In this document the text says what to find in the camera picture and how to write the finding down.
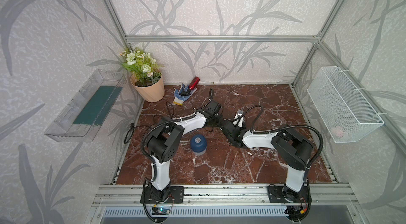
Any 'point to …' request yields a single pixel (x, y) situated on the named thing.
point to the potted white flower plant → (146, 74)
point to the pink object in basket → (337, 130)
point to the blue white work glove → (178, 99)
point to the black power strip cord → (130, 131)
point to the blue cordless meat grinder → (199, 145)
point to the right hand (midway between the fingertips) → (235, 122)
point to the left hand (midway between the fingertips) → (221, 121)
